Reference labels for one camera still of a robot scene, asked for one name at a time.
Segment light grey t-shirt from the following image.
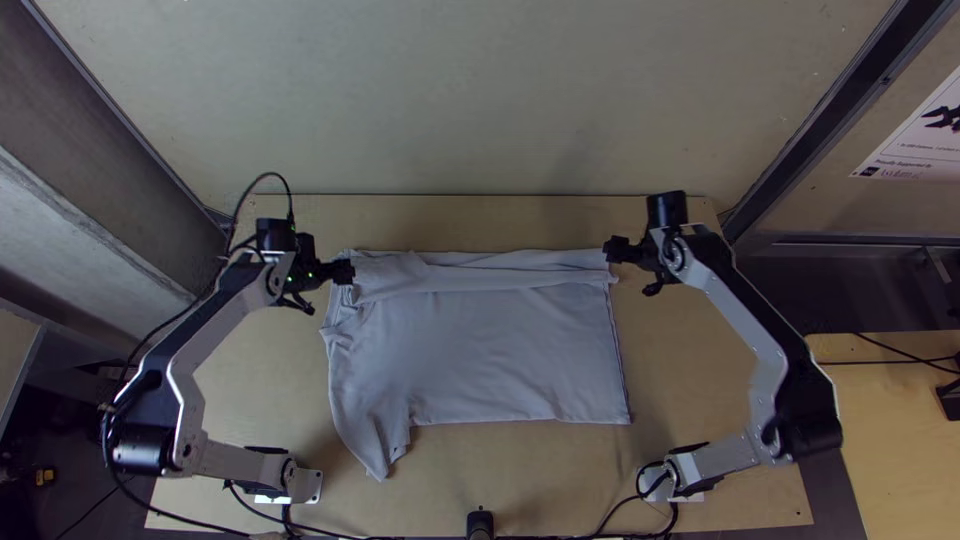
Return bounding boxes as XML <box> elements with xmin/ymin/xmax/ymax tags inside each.
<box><xmin>319</xmin><ymin>247</ymin><xmax>633</xmax><ymax>483</ymax></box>

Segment pale wooden side desk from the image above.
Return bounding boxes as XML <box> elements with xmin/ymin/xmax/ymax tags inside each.
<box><xmin>803</xmin><ymin>329</ymin><xmax>960</xmax><ymax>540</ymax></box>

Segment dark metal-edged partition post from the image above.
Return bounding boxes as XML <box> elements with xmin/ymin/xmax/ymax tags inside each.
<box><xmin>20</xmin><ymin>0</ymin><xmax>235</xmax><ymax>235</ymax></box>
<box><xmin>721</xmin><ymin>0</ymin><xmax>960</xmax><ymax>243</ymax></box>

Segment white printed wall poster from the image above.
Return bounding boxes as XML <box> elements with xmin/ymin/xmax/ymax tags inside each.
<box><xmin>849</xmin><ymin>63</ymin><xmax>960</xmax><ymax>183</ymax></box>

